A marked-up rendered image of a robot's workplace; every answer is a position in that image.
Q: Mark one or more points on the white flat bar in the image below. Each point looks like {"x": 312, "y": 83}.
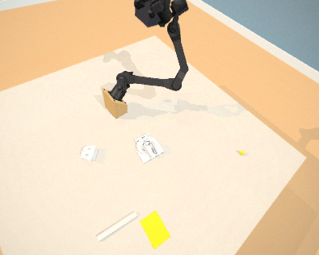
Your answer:
{"x": 117, "y": 226}

